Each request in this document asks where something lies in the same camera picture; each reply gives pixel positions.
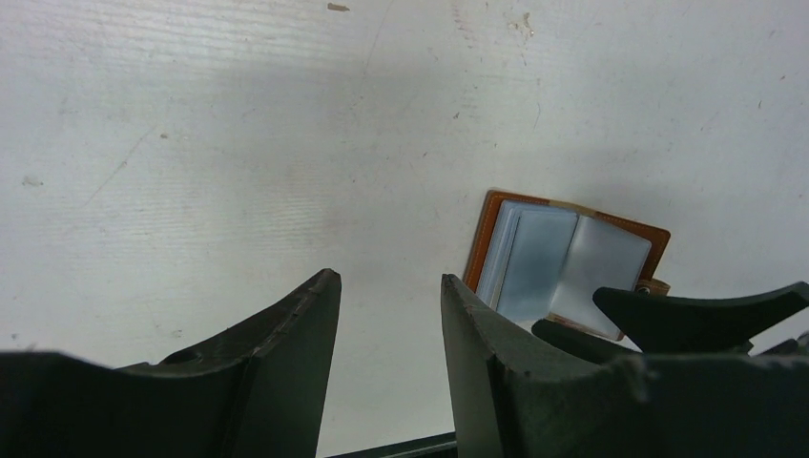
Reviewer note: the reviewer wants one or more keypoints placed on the brown leather card holder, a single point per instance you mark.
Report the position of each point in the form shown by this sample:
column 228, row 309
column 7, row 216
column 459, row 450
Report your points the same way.
column 538, row 259

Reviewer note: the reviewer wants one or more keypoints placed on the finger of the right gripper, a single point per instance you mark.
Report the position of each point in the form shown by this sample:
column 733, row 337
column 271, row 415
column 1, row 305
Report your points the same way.
column 662, row 324
column 579, row 344

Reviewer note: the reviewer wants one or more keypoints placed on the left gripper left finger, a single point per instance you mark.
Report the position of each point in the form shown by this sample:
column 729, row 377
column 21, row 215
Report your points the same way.
column 256, row 389

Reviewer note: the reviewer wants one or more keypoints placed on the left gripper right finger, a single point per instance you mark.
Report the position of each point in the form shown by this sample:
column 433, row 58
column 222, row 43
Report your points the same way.
column 513, row 395

